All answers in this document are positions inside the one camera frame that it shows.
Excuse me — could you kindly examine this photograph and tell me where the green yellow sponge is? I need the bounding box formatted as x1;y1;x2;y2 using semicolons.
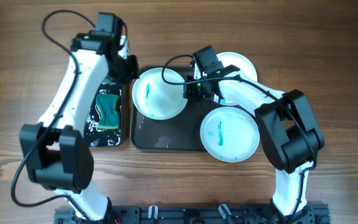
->
96;94;121;129

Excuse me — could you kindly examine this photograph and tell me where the white plate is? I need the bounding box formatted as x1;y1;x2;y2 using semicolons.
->
132;67;188;120
214;52;257;113
200;106;260;162

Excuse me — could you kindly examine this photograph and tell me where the white plate front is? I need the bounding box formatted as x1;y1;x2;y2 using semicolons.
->
200;106;260;162

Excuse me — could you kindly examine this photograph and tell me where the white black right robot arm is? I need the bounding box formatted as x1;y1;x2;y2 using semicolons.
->
182;70;324;223

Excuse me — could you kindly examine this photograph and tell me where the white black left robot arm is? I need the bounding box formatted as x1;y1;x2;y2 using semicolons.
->
18;30;139;223

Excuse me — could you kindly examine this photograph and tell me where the black water tray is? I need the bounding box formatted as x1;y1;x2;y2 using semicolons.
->
84;78;123;147

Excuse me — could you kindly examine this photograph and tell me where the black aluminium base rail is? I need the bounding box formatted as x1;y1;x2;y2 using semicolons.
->
53;203;331;224

